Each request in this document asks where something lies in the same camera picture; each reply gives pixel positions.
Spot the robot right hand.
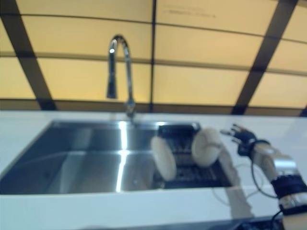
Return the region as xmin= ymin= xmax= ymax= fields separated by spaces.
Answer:
xmin=220 ymin=124 xmax=257 ymax=156

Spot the deep cream plate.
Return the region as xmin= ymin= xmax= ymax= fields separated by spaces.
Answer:
xmin=191 ymin=127 xmax=223 ymax=168

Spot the black sink drying rack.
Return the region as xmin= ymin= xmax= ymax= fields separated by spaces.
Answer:
xmin=157 ymin=124 xmax=233 ymax=189

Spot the chrome gooseneck kitchen faucet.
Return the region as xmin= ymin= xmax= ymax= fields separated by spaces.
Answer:
xmin=106 ymin=34 xmax=137 ymax=120

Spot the stainless steel sink basin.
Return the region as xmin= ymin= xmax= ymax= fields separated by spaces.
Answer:
xmin=0 ymin=119 xmax=237 ymax=196

